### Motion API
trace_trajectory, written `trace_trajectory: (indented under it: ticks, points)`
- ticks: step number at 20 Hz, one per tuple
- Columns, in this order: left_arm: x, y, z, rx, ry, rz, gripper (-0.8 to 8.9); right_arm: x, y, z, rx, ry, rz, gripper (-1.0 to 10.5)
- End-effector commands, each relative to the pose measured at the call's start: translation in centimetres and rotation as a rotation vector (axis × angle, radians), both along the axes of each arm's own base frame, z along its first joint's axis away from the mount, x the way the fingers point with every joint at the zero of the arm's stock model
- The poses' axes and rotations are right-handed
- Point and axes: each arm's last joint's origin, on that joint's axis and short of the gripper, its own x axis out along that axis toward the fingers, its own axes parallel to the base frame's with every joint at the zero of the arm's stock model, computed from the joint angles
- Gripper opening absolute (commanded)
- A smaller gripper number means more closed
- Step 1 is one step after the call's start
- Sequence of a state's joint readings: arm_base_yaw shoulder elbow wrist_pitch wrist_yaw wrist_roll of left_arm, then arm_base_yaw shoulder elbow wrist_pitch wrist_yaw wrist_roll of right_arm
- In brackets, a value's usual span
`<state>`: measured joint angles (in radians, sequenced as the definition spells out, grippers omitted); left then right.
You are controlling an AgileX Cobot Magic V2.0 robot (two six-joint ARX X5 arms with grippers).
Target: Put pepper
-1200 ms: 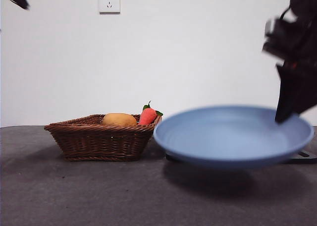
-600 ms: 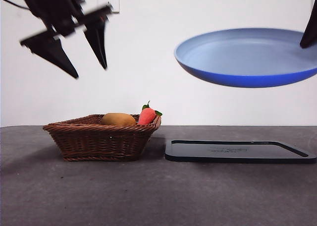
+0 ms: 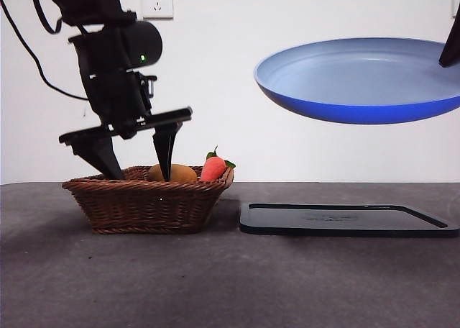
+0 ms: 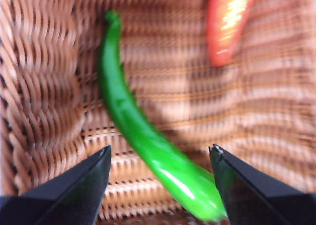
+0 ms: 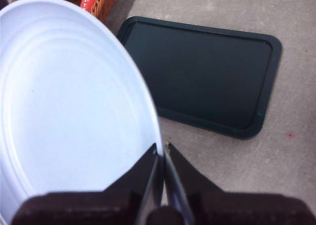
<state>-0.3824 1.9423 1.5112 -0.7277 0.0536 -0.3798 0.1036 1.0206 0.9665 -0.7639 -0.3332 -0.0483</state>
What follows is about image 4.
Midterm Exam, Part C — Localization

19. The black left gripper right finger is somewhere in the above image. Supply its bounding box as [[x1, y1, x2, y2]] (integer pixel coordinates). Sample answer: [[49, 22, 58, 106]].
[[208, 143, 316, 225]]

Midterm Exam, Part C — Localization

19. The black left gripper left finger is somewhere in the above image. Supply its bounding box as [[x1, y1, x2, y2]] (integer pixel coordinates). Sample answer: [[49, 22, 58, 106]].
[[0, 144, 112, 225]]

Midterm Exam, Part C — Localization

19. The brown wicker basket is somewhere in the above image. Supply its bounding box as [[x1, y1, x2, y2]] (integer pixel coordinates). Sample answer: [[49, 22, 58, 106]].
[[0, 0, 316, 225]]

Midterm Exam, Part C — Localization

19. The green chili pepper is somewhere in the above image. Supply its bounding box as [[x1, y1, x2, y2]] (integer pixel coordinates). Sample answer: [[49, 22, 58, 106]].
[[96, 9, 228, 222]]

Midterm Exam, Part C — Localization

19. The red chili pepper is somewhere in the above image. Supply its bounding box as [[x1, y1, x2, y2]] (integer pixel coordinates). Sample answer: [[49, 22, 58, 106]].
[[206, 0, 259, 67]]

